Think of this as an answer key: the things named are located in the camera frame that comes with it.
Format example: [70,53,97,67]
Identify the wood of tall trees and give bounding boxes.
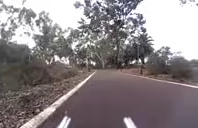
[0,0,198,71]

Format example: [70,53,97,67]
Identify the dark red asphalt path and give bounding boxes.
[38,68,198,128]

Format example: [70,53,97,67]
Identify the pale concrete kerb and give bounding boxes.
[120,71,198,93]
[19,70,97,128]

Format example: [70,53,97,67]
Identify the dry bushes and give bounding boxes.
[0,61,80,93]

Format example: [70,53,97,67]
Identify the leaf-strewn dirt verge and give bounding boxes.
[0,68,95,128]

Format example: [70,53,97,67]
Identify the dry dirt verge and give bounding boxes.
[121,68,198,90]

